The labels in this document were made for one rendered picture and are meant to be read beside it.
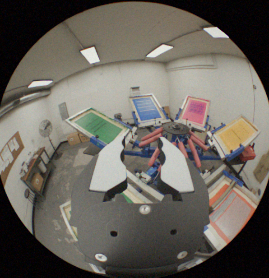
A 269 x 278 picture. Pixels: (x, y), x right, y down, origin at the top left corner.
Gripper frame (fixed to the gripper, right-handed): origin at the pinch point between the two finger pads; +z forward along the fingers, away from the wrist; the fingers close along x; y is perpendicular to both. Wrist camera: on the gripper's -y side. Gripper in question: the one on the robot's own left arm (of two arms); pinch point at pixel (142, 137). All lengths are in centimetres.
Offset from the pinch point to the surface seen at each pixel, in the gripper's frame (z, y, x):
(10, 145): 7, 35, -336
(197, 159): 46, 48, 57
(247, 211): -34, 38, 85
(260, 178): -32, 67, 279
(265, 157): -8, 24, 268
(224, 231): -32, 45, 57
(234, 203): -14, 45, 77
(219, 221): -20, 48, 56
